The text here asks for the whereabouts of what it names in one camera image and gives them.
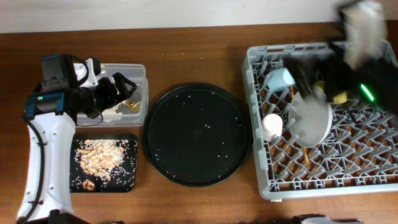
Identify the round black tray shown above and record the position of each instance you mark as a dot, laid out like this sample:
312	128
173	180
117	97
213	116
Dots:
197	135

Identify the white tissue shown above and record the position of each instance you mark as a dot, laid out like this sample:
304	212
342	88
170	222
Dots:
118	109

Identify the light grey plate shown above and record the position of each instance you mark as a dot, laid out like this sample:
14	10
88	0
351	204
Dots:
312	117

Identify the food scraps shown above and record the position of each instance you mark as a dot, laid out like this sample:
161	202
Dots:
99	158

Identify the pink cup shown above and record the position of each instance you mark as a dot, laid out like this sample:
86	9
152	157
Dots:
272	126

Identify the wooden chopstick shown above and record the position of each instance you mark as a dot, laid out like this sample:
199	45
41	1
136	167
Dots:
304	149

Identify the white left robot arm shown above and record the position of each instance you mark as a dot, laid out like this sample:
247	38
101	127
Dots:
69	88

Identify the gold foil wrapper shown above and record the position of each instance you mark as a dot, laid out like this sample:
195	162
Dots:
134	106

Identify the light blue cup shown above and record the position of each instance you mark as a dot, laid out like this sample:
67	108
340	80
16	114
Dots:
280	79

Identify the yellow bowl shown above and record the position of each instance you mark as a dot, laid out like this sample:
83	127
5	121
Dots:
336	100

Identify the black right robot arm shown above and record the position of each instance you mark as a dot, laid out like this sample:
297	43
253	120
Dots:
374	82

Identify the grey dishwasher rack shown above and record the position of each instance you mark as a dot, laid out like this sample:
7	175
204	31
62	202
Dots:
358	156

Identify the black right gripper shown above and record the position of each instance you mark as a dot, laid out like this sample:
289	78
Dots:
311	74

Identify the clear plastic bin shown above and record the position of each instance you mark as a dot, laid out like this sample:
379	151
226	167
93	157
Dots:
135	73

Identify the black rectangular tray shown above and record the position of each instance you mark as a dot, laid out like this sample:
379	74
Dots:
124	180

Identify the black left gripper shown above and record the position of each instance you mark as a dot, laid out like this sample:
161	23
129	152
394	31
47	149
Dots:
107	93

